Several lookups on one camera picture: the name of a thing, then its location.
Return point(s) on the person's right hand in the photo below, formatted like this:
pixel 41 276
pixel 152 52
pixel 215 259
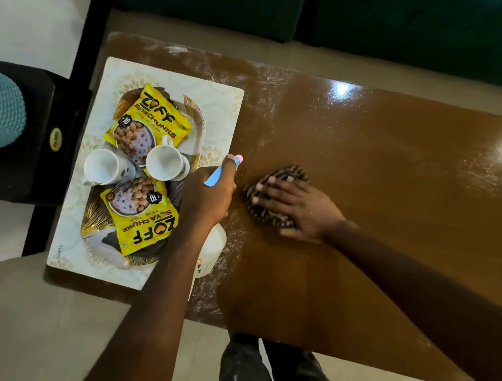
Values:
pixel 310 212

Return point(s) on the person's left hand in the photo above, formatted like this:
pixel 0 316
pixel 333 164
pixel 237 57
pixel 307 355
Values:
pixel 206 200

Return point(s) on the person's right middle finger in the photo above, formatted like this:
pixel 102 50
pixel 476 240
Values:
pixel 276 191

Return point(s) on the person's left fingers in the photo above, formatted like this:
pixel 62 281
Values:
pixel 228 165

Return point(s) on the person's right thumb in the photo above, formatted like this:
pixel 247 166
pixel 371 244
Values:
pixel 296 233

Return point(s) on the person's right little finger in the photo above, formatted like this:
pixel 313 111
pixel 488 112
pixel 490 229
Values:
pixel 300 182

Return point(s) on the dark checkered cleaning cloth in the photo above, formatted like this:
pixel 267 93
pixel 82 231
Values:
pixel 270 218

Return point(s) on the white spray bottle blue trigger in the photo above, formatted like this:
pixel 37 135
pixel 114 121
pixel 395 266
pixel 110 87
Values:
pixel 211 247

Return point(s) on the person's right forearm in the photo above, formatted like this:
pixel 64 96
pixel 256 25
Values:
pixel 411 290

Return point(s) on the person's left forearm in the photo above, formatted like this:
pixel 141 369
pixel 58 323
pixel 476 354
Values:
pixel 157 306

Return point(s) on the gold and silver plate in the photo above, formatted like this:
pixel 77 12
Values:
pixel 194 129

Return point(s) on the white gold patterned placemat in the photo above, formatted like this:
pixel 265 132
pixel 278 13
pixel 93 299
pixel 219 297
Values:
pixel 219 106

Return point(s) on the white cup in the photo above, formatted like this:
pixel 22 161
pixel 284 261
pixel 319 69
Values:
pixel 102 167
pixel 166 163

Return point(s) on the yellow snack packet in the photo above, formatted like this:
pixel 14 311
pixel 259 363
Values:
pixel 141 219
pixel 151 117

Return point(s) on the person's dark trousers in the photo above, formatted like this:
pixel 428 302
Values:
pixel 243 361

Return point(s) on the dark green sofa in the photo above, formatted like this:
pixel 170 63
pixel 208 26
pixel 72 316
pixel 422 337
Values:
pixel 411 31

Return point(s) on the black chair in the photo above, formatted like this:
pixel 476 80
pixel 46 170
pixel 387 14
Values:
pixel 47 106

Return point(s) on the teal knitted cushion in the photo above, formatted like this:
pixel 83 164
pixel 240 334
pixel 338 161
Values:
pixel 10 110

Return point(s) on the black wooden post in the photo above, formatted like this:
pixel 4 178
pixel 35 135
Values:
pixel 88 47

